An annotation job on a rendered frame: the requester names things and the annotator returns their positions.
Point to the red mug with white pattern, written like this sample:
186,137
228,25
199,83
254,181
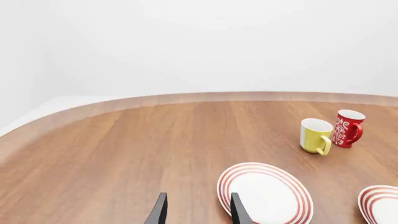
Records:
345,130

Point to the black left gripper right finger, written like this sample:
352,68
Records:
238,210

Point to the white plate with red rings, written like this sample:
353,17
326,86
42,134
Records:
381,205
267,196

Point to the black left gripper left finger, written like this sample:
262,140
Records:
158,210

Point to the yellow and white mug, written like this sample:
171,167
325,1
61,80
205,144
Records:
312,137

